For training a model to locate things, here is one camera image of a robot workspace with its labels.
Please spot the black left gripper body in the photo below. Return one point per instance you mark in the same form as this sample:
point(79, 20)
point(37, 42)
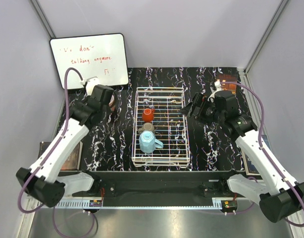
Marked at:
point(86, 99)

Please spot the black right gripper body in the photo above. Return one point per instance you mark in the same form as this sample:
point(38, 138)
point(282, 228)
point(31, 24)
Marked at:
point(208, 111)

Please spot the pink mug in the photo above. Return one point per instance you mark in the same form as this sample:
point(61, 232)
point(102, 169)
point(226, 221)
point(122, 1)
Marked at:
point(112, 102)

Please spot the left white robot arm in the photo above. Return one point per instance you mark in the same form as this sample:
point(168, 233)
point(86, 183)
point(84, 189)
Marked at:
point(41, 181)

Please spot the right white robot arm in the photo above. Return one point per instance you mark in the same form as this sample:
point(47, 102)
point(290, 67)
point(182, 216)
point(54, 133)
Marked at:
point(281, 195)

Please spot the orange red mug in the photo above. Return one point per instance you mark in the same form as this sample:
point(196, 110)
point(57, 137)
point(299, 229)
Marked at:
point(148, 114)

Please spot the white dry-erase board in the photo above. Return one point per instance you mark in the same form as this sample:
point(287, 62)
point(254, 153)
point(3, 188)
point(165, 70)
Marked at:
point(101, 56)

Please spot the beige mug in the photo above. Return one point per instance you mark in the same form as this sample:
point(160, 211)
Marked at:
point(148, 126)

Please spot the light blue faceted mug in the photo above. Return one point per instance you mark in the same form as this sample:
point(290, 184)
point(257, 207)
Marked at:
point(148, 142)

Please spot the dark Tale of Two Cities book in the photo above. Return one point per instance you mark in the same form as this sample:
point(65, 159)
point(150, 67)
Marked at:
point(72, 162)

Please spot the blue cover book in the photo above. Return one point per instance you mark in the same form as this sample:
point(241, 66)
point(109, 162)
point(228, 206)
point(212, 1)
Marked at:
point(251, 151)

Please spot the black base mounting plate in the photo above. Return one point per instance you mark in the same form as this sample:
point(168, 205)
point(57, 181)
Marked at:
point(168, 187)

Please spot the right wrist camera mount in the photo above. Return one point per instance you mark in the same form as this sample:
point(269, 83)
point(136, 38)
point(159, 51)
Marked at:
point(214, 89)

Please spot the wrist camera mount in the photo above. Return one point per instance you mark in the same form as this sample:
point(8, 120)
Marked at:
point(89, 84)
point(214, 89)

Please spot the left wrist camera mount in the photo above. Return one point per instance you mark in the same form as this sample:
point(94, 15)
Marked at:
point(89, 84)

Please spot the white wire dish rack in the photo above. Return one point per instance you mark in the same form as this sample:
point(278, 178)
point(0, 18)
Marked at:
point(170, 126)

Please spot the white slotted cable duct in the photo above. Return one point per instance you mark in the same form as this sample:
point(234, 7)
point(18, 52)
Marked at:
point(92, 204)

